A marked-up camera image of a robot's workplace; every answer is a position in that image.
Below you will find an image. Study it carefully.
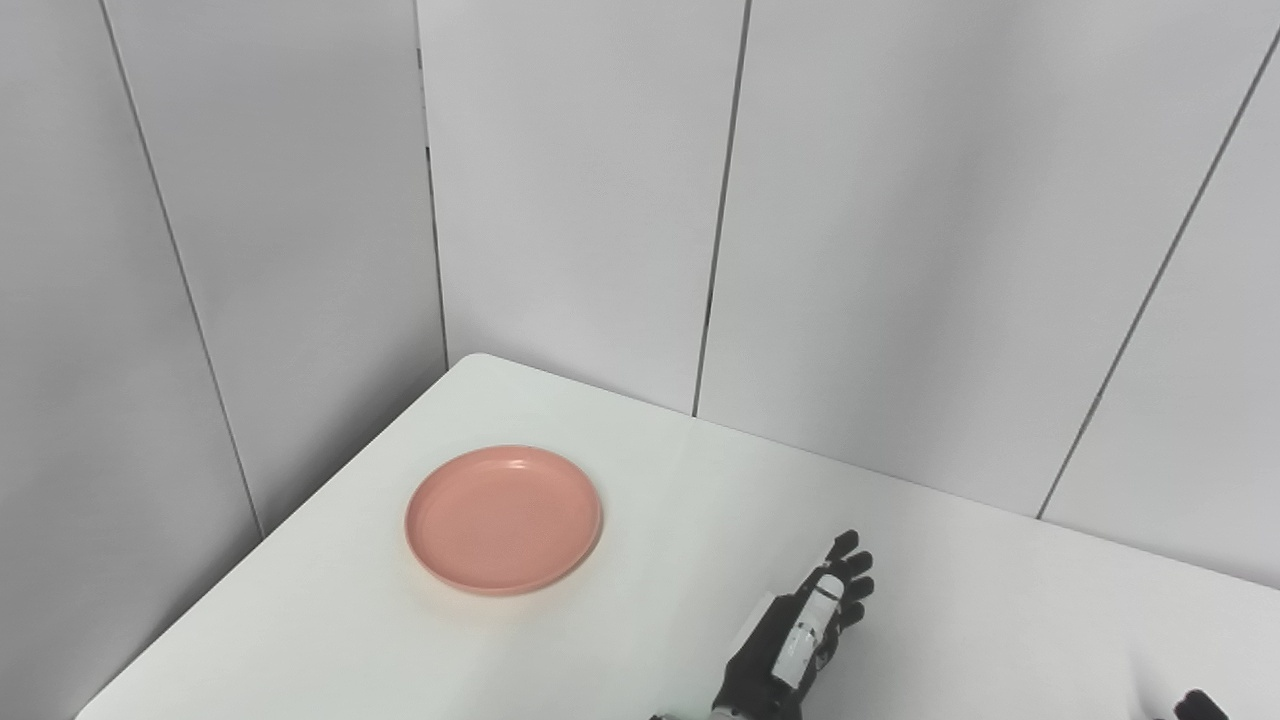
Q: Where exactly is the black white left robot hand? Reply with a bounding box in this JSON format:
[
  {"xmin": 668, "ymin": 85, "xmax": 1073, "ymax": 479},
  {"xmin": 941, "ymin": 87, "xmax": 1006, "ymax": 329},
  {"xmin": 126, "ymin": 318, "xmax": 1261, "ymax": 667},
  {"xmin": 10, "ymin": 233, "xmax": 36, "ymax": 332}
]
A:
[{"xmin": 712, "ymin": 530, "xmax": 876, "ymax": 720}]

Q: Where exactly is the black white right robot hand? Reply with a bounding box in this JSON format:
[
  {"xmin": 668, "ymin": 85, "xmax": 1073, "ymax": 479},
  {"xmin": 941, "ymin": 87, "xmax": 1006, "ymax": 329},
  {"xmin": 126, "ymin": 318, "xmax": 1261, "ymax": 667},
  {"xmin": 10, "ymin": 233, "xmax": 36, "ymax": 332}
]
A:
[{"xmin": 1160, "ymin": 690, "xmax": 1231, "ymax": 720}]

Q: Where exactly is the pink round plate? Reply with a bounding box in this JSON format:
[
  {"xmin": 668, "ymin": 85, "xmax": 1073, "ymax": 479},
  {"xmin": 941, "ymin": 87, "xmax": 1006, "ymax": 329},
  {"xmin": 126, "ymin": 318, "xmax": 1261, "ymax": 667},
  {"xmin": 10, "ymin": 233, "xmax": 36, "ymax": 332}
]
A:
[{"xmin": 404, "ymin": 446, "xmax": 604, "ymax": 598}]

